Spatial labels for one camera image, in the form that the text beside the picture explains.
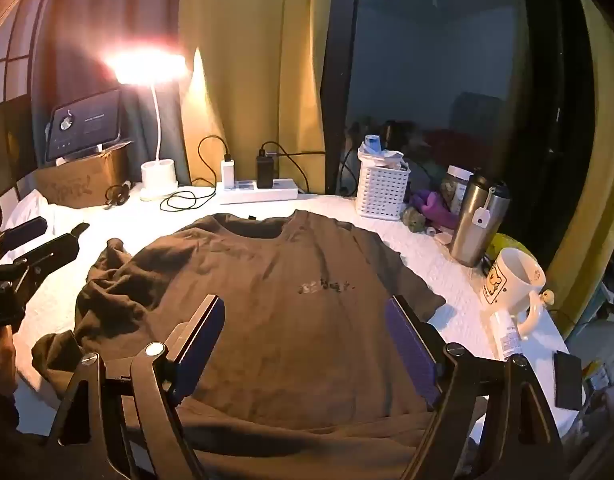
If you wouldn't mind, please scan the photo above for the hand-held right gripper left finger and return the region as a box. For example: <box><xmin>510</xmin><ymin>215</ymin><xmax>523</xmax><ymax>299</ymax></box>
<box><xmin>46</xmin><ymin>294</ymin><xmax>227</xmax><ymax>480</ymax></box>

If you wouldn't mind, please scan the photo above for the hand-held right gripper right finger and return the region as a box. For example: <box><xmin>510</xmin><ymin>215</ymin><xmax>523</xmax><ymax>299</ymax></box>
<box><xmin>384</xmin><ymin>295</ymin><xmax>570</xmax><ymax>480</ymax></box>

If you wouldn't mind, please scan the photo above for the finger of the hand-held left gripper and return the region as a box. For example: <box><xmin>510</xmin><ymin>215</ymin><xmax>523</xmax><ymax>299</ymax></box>
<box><xmin>12</xmin><ymin>222</ymin><xmax>91</xmax><ymax>297</ymax></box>
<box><xmin>0</xmin><ymin>216</ymin><xmax>48</xmax><ymax>253</ymax></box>

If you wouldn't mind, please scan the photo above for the brown t-shirt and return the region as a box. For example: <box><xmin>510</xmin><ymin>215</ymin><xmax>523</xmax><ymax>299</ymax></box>
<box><xmin>31</xmin><ymin>210</ymin><xmax>447</xmax><ymax>480</ymax></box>

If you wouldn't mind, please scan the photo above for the person's left forearm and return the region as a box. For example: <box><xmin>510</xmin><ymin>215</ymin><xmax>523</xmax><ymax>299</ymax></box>
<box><xmin>0</xmin><ymin>380</ymin><xmax>58</xmax><ymax>480</ymax></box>

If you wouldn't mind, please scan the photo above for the white garment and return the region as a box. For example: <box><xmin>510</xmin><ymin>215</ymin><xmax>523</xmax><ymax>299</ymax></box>
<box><xmin>2</xmin><ymin>189</ymin><xmax>82</xmax><ymax>241</ymax></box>

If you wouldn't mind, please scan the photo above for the cardboard box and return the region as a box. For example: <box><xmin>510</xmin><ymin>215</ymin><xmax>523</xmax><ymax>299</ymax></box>
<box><xmin>33</xmin><ymin>142</ymin><xmax>132</xmax><ymax>209</ymax></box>

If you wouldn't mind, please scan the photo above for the white quilted cover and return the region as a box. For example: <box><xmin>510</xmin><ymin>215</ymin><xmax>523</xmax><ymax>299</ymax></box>
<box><xmin>0</xmin><ymin>187</ymin><xmax>585</xmax><ymax>461</ymax></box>

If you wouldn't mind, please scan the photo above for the white tube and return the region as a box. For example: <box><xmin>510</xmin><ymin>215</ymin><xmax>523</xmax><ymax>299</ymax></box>
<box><xmin>490</xmin><ymin>310</ymin><xmax>525</xmax><ymax>361</ymax></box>

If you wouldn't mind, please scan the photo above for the white printed mug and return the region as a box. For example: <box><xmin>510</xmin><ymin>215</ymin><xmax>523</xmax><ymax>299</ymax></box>
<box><xmin>480</xmin><ymin>247</ymin><xmax>548</xmax><ymax>338</ymax></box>

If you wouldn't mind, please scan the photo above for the dark screen device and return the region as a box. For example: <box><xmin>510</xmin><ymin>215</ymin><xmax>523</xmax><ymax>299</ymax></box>
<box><xmin>44</xmin><ymin>89</ymin><xmax>132</xmax><ymax>163</ymax></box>

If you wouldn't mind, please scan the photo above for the yellow green packet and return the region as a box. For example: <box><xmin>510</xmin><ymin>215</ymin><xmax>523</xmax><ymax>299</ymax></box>
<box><xmin>490</xmin><ymin>235</ymin><xmax>519</xmax><ymax>272</ymax></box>

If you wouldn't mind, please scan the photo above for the stainless steel tumbler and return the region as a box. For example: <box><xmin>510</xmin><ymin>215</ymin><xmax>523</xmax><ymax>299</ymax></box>
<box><xmin>448</xmin><ymin>175</ymin><xmax>511</xmax><ymax>268</ymax></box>

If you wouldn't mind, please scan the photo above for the white desk lamp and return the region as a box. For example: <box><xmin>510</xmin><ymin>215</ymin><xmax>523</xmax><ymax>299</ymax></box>
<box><xmin>103</xmin><ymin>50</ymin><xmax>190</xmax><ymax>202</ymax></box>

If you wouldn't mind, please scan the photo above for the purple soft toy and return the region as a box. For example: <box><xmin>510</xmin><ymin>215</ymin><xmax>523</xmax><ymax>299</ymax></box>
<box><xmin>407</xmin><ymin>189</ymin><xmax>460</xmax><ymax>228</ymax></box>

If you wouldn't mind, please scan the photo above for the white power strip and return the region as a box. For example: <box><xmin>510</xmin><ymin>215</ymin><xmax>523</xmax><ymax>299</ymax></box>
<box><xmin>216</xmin><ymin>178</ymin><xmax>299</xmax><ymax>205</ymax></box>

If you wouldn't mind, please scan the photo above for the white perforated basket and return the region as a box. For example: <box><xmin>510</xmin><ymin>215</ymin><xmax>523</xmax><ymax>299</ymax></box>
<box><xmin>356</xmin><ymin>147</ymin><xmax>412</xmax><ymax>220</ymax></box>

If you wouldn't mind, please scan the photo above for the flat black case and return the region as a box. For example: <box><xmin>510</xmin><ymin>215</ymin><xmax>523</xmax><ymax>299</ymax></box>
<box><xmin>554</xmin><ymin>351</ymin><xmax>584</xmax><ymax>409</ymax></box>

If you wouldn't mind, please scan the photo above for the black charger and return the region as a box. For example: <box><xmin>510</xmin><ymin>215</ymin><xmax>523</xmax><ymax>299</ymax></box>
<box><xmin>256</xmin><ymin>150</ymin><xmax>275</xmax><ymax>189</ymax></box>

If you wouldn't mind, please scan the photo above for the clear jar with lid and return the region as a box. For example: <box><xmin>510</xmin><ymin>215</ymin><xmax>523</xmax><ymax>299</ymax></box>
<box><xmin>439</xmin><ymin>165</ymin><xmax>474</xmax><ymax>216</ymax></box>

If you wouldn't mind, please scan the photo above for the crumpled white tissue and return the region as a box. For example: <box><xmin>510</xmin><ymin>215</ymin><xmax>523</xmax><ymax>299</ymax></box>
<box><xmin>359</xmin><ymin>149</ymin><xmax>408</xmax><ymax>170</ymax></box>

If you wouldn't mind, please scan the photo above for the dark teal curtain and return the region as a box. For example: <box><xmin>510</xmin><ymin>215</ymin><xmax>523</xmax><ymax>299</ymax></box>
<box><xmin>32</xmin><ymin>0</ymin><xmax>190</xmax><ymax>186</ymax></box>

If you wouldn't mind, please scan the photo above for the yellow curtain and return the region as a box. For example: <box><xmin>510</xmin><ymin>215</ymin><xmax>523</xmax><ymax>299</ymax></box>
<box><xmin>537</xmin><ymin>0</ymin><xmax>614</xmax><ymax>336</ymax></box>
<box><xmin>179</xmin><ymin>0</ymin><xmax>360</xmax><ymax>196</ymax></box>

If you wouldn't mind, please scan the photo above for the black charging cable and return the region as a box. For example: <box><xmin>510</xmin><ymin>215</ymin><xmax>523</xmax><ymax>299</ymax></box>
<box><xmin>259</xmin><ymin>141</ymin><xmax>328</xmax><ymax>193</ymax></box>
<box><xmin>160</xmin><ymin>135</ymin><xmax>233</xmax><ymax>212</ymax></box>

